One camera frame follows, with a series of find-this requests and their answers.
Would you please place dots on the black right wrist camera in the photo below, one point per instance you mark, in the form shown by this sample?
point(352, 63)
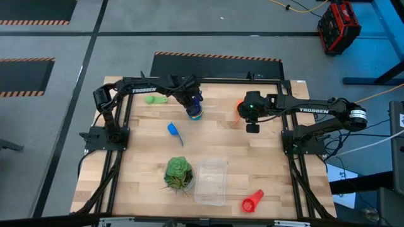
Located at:
point(252, 128)

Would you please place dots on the grey cabinet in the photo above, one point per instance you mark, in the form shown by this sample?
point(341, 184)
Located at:
point(397, 151)

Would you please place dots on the succulent in white patterned pot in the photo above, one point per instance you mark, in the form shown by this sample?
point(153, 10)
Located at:
point(178, 168)

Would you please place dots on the small blue measuring cup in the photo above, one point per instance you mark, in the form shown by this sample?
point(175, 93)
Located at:
point(172, 129)

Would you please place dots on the clear plastic basket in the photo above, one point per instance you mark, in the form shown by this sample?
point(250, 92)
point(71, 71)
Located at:
point(211, 183)

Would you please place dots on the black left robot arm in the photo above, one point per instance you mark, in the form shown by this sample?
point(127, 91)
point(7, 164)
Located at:
point(143, 89)

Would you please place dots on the black hazard-striped floor mat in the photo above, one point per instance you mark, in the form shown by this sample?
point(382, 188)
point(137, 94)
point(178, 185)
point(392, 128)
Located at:
point(22, 77)
point(34, 9)
point(214, 67)

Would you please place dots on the black metal bar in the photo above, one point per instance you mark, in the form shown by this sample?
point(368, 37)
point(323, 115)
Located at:
point(363, 183)

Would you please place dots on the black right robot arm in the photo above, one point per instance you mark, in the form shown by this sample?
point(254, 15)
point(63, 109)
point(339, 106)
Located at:
point(314, 110)

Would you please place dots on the red and black tool case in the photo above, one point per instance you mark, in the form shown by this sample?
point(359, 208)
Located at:
point(339, 28)

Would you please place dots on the black aluminium table frame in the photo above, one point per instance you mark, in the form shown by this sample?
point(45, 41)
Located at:
point(221, 81)

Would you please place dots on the white paper sheet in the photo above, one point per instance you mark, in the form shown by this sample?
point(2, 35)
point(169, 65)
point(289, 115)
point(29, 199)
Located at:
point(337, 175)

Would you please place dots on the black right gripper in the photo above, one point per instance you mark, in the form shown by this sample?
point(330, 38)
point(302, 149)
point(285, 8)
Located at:
point(255, 112)

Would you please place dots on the black crossbeam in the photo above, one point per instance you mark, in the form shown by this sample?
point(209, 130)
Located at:
point(47, 220)

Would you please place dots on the green measuring cup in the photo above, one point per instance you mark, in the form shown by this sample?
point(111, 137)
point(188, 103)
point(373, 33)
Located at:
point(151, 99)

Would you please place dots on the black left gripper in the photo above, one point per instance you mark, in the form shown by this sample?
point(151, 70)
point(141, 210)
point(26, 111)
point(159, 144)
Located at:
point(186, 99)

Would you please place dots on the black table foot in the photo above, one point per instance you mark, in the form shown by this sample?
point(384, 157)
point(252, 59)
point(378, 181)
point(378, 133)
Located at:
point(372, 81)

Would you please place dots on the blue metal beam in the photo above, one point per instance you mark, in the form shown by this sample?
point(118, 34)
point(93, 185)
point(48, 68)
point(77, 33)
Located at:
point(391, 22)

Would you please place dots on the red measuring cup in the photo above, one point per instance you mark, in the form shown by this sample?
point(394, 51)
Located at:
point(248, 205)

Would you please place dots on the orange measuring cup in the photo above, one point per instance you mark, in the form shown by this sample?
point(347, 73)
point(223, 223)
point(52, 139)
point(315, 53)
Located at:
point(239, 104)

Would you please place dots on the grey furniture foot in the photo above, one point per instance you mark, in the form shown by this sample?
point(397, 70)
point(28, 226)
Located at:
point(9, 145)

